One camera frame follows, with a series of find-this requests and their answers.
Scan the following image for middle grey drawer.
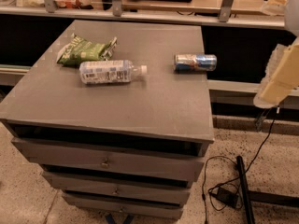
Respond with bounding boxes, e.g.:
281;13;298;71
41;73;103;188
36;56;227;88
42;172;190;206

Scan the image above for red bull can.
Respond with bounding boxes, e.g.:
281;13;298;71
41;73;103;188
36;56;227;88
174;54;217;71

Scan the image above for black power adapter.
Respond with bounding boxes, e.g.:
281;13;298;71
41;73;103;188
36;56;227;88
216;188;239;208

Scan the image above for black floor stand bar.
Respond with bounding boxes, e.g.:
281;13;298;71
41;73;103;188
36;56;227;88
236;156;299;224

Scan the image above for top grey drawer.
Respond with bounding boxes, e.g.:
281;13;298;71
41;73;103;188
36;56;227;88
11;138;203;182

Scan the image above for clear plastic water bottle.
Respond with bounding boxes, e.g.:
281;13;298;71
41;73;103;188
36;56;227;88
79;60;148;85

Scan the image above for grey metal railing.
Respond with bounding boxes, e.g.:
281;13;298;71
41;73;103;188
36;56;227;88
0;0;284;30

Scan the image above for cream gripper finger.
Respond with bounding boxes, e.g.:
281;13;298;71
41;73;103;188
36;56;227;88
253;44;299;108

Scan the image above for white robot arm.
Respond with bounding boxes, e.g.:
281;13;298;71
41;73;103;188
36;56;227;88
253;0;299;108

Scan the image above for green chip bag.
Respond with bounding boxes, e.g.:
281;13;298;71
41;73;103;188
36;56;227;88
56;34;117;66

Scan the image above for black power cable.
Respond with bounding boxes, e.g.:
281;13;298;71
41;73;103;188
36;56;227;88
201;107;278;224

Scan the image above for bottom grey drawer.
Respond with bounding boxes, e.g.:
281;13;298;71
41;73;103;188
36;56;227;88
63;193;183;219

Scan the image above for grey drawer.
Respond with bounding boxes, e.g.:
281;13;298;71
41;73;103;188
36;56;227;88
63;193;183;219
11;138;203;182
42;172;190;206

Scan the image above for grey drawer cabinet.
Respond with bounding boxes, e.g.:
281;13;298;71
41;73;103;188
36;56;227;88
1;21;214;209

